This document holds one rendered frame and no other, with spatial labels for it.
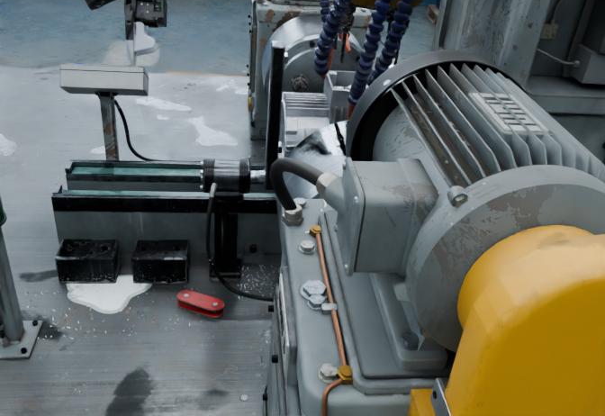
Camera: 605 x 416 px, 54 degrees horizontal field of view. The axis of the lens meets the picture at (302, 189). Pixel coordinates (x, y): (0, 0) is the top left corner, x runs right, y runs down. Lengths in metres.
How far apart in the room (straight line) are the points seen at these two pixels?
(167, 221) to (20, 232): 0.32
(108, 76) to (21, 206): 0.34
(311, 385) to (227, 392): 0.47
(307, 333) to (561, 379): 0.22
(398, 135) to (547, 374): 0.24
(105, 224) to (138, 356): 0.29
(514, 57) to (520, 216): 0.61
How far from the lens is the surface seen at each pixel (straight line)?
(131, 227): 1.17
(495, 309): 0.34
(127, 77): 1.30
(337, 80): 1.15
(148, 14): 1.34
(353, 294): 0.54
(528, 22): 0.97
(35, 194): 1.43
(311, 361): 0.50
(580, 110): 1.07
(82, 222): 1.18
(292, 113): 1.07
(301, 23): 1.39
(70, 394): 0.97
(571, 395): 0.40
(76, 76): 1.32
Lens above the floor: 1.52
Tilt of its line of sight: 31 degrees down
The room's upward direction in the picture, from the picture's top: 5 degrees clockwise
